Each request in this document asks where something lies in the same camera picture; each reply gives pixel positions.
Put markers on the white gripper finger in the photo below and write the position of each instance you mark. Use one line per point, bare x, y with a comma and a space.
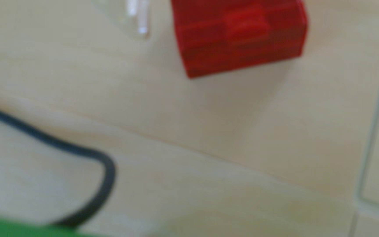
127, 16

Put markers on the red block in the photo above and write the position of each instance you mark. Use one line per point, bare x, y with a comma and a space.
239, 36

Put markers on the green box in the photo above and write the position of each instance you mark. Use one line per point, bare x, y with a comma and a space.
18, 227

